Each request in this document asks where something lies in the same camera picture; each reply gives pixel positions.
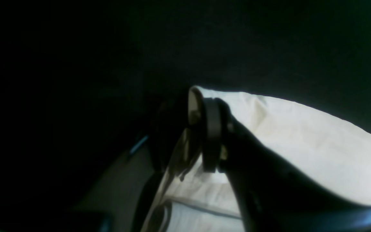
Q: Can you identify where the cream white T-shirt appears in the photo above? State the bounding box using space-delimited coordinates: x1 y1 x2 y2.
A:
141 86 371 232

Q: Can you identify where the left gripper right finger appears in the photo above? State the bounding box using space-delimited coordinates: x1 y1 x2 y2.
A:
202 98 371 232

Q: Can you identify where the black table cloth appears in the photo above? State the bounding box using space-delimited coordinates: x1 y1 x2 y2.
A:
0 0 371 231

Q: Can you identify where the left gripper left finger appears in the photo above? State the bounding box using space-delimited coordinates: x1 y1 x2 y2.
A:
76 93 188 232

